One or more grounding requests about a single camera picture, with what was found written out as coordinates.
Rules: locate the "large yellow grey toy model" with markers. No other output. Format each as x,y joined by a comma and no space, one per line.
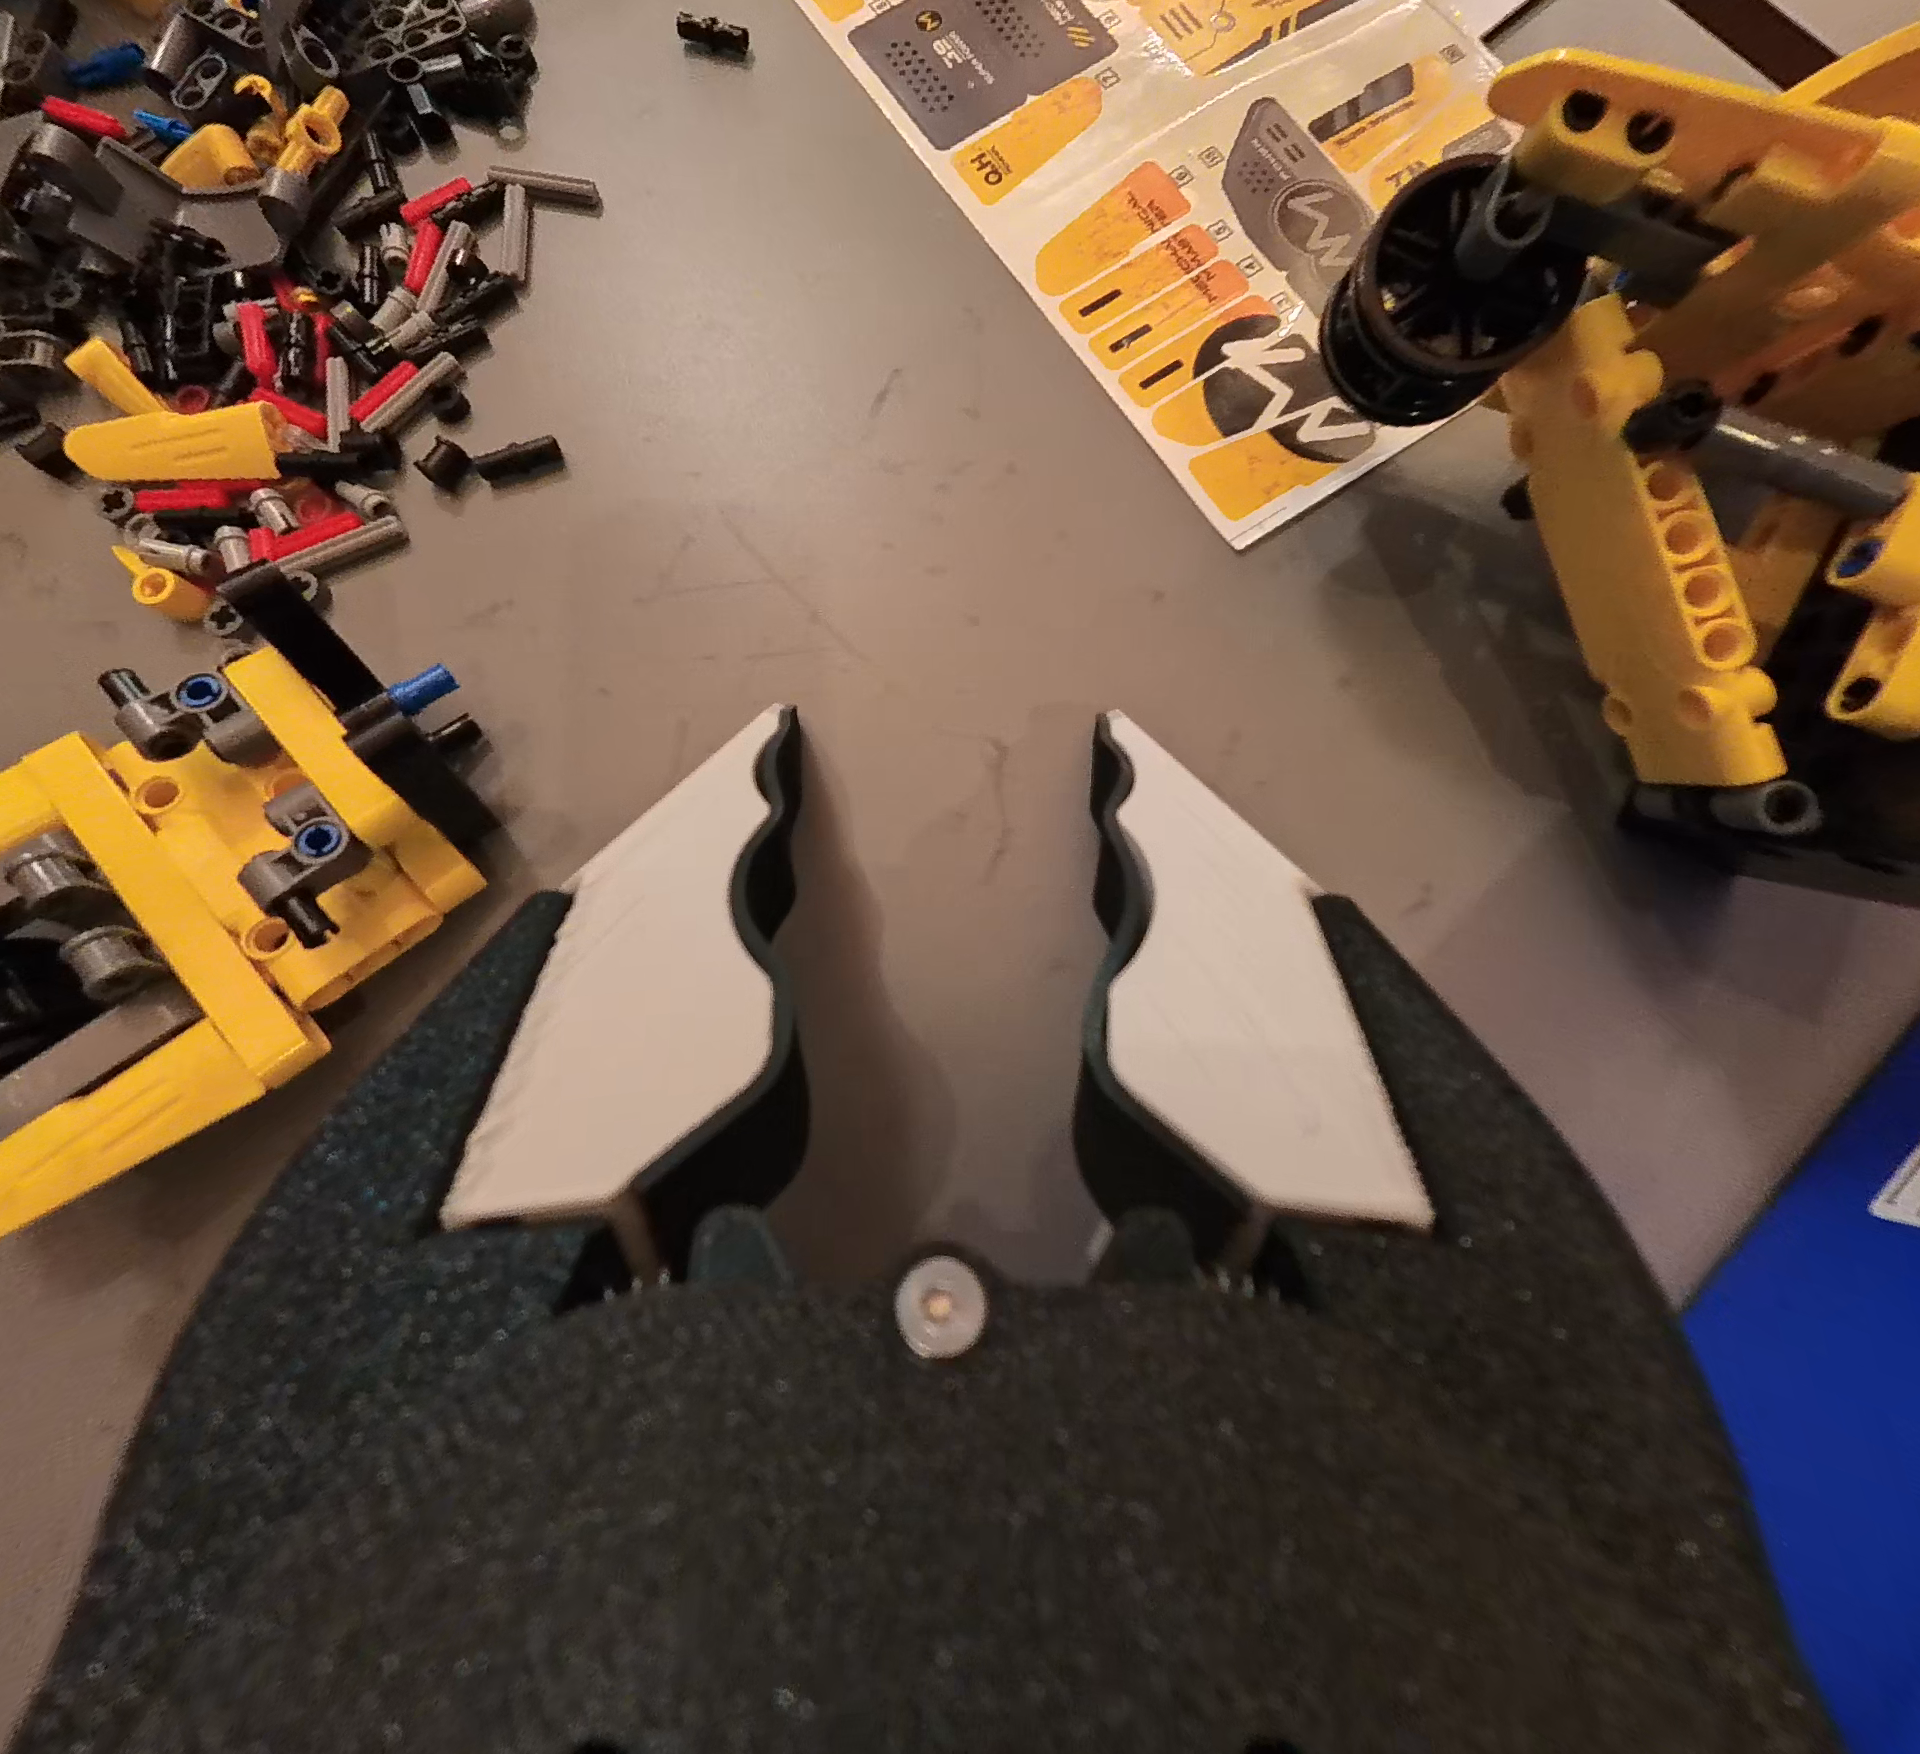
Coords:
1649,359

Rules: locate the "small yellow wheeled toy assembly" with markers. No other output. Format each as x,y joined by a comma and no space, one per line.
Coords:
195,869

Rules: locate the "yellow grey sticker sheet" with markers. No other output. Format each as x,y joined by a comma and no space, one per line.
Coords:
1126,58

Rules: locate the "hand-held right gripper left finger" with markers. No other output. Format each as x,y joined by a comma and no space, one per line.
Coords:
630,1004

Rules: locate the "blue plastic bin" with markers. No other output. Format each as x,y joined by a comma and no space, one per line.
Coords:
1816,1409

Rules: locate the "black toy connector pin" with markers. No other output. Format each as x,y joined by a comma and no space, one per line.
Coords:
713,34

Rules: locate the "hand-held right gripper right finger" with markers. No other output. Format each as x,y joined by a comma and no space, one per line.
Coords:
1260,1035

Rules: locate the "pile of toy bricks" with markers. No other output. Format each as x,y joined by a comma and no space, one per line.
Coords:
300,209

